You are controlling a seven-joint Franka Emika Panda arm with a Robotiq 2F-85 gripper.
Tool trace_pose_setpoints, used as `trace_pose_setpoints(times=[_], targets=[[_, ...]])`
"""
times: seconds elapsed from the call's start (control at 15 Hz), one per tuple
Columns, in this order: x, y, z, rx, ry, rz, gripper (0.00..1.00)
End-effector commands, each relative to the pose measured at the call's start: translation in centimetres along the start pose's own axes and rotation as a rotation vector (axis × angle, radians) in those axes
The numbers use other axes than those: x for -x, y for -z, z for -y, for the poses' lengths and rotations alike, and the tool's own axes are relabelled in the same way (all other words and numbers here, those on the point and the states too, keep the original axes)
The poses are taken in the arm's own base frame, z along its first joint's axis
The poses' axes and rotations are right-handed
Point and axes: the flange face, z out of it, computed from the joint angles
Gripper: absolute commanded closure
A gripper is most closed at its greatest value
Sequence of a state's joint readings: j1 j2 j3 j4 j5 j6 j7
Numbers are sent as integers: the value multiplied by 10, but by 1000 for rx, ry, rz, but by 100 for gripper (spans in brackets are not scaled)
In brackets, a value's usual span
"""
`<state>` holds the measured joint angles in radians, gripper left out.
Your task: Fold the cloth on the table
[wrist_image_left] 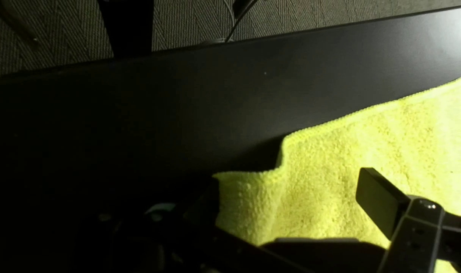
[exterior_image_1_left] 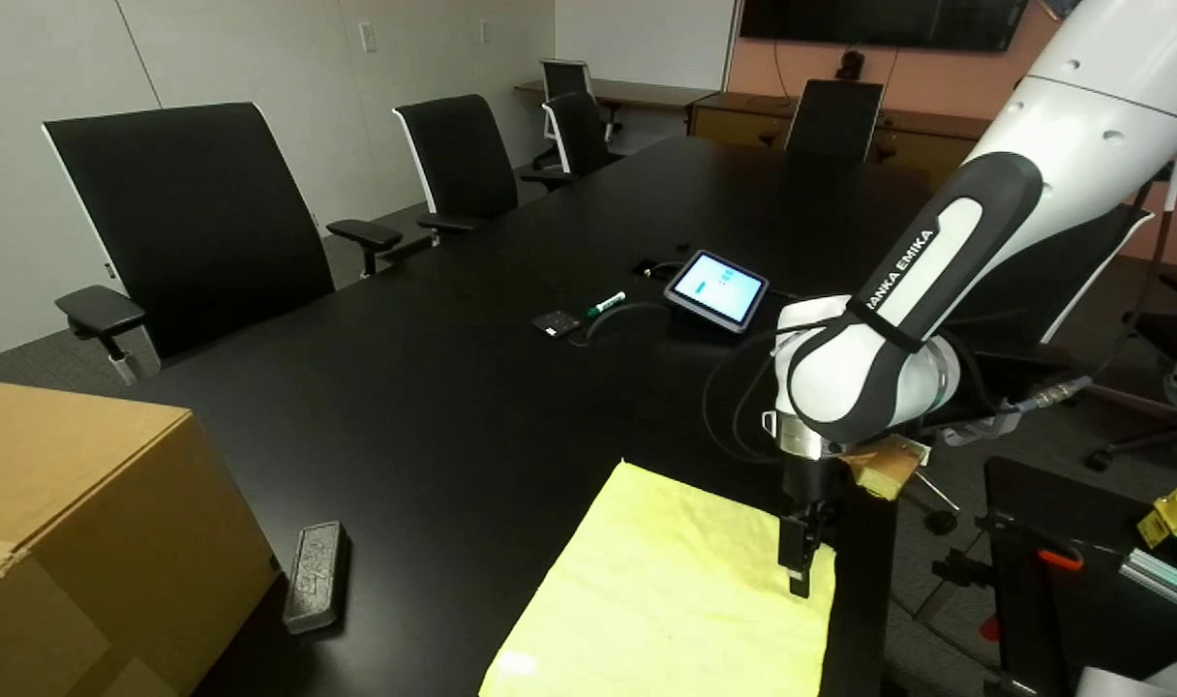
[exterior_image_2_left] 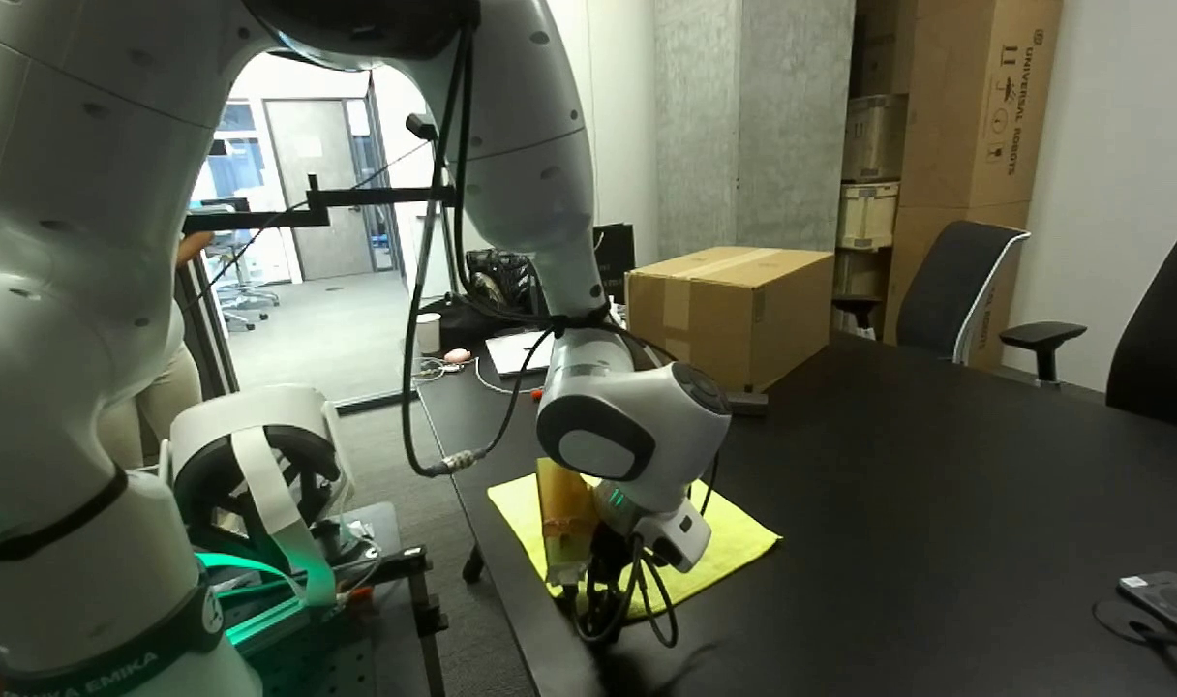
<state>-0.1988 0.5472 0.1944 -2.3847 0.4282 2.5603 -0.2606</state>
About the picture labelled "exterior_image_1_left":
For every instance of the small black device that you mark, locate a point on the small black device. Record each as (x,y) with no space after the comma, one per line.
(556,324)

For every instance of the black webcam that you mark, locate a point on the black webcam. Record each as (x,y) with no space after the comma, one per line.
(850,64)

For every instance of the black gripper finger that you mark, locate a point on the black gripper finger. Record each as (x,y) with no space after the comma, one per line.
(793,547)
(815,561)

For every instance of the yellow cloth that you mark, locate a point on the yellow cloth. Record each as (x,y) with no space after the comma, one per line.
(669,592)

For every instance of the yellow green plastic object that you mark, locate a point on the yellow green plastic object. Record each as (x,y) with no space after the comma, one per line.
(1176,516)

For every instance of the yellow wrist camera mount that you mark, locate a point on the yellow wrist camera mount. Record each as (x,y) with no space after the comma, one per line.
(886,466)

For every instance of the wall television screen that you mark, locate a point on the wall television screen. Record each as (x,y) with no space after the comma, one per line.
(874,20)

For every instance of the wooden credenza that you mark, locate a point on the wooden credenza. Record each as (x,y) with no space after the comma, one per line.
(738,118)

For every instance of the brown cardboard box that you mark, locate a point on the brown cardboard box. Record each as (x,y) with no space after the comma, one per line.
(88,544)

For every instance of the black remote control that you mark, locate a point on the black remote control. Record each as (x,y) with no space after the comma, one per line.
(316,573)

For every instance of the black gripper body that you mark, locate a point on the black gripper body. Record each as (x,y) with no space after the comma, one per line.
(807,484)

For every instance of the black equipment stand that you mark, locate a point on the black equipment stand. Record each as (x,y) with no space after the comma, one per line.
(1041,620)

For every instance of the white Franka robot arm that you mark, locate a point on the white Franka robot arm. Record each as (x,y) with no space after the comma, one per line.
(1104,100)

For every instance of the tablet touch panel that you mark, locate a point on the tablet touch panel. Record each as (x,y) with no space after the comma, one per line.
(718,287)

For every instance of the teal tube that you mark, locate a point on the teal tube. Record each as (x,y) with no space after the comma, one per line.
(1165,577)

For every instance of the black office chair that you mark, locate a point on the black office chair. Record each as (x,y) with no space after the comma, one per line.
(1095,290)
(567,80)
(831,118)
(460,157)
(188,219)
(576,127)

